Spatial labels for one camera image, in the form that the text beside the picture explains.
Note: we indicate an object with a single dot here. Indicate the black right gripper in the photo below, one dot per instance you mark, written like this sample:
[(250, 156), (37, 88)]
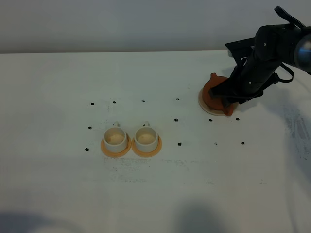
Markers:
[(248, 77)]

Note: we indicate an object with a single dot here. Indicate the brown clay teapot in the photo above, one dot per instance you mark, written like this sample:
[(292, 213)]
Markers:
[(212, 103)]

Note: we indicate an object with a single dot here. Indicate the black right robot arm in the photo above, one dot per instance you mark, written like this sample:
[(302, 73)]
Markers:
[(288, 44)]

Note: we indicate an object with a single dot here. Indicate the cream round teapot coaster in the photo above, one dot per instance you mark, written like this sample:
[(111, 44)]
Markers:
[(207, 108)]

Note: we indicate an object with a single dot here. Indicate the right white teacup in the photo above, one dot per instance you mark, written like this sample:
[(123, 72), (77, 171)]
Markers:
[(146, 138)]

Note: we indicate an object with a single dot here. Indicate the white teacup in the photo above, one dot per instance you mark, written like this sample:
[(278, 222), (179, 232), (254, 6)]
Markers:
[(146, 138), (115, 139)]

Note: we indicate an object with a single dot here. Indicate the right orange round coaster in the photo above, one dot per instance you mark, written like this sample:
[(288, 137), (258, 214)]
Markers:
[(136, 150)]

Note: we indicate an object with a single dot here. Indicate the orange round coaster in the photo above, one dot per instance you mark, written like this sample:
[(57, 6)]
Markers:
[(114, 154), (136, 150)]

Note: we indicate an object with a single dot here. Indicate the left white teacup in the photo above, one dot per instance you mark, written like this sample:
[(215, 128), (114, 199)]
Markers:
[(115, 139)]

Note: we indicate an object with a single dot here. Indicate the left orange round coaster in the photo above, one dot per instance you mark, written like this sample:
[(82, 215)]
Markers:
[(114, 154)]

